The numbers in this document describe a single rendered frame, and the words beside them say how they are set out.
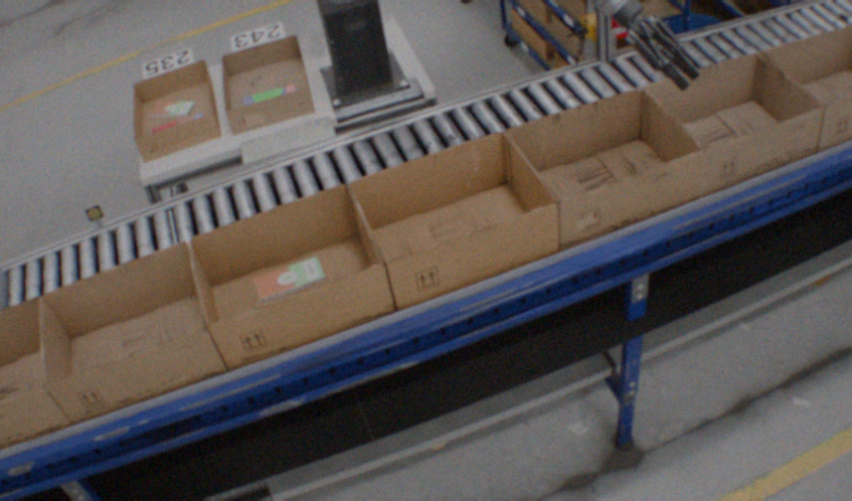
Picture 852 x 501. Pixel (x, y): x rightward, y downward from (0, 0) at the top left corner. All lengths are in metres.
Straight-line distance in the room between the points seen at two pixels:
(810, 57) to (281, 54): 1.80
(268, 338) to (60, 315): 0.57
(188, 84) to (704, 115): 1.80
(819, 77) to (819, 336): 0.94
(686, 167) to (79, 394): 1.46
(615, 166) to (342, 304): 0.80
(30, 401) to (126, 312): 0.38
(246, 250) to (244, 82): 1.12
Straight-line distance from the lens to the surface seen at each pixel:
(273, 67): 3.07
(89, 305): 2.09
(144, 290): 2.07
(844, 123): 2.32
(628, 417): 2.56
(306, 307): 1.78
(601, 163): 2.20
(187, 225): 2.52
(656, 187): 1.98
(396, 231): 2.06
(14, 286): 2.66
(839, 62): 2.66
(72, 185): 4.35
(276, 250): 2.05
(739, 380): 2.87
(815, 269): 2.86
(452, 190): 2.09
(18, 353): 2.20
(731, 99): 2.41
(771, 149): 2.16
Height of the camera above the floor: 2.29
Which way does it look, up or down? 44 degrees down
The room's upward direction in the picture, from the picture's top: 11 degrees counter-clockwise
